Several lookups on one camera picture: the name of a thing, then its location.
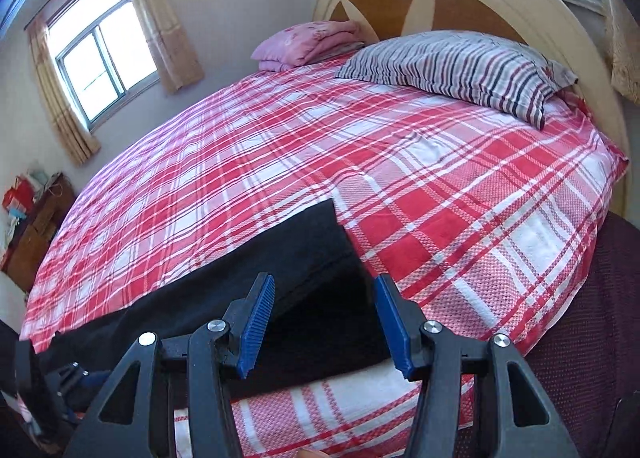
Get black pants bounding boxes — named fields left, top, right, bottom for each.
left=37, top=199, right=396, bottom=414

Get beige curtain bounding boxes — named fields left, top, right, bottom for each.
left=27, top=20, right=101, bottom=166
left=122, top=0, right=205, bottom=95

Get cream lace curtain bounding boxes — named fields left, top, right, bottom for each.
left=602, top=0, right=640, bottom=106

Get brown wooden dresser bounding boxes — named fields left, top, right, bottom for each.
left=0, top=173, right=77, bottom=294

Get pink folded blanket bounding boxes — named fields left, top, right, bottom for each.
left=250, top=20, right=366, bottom=73

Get red gift bag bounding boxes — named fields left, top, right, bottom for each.
left=2, top=177, right=35, bottom=213

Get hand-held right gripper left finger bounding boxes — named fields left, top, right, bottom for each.
left=62, top=272, right=277, bottom=458

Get red plaid bed sheet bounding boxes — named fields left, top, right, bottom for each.
left=20, top=50, right=628, bottom=458

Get sliding glass window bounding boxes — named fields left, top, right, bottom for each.
left=47, top=0, right=161, bottom=136

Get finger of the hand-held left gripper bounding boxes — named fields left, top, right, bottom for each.
left=52, top=362, right=111, bottom=421

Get maroon bed base cover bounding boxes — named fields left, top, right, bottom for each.
left=472, top=210, right=640, bottom=458

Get striped pillow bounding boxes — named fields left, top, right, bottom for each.
left=334, top=30, right=580, bottom=131

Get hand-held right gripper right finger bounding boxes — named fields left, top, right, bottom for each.
left=374, top=273, right=581, bottom=458

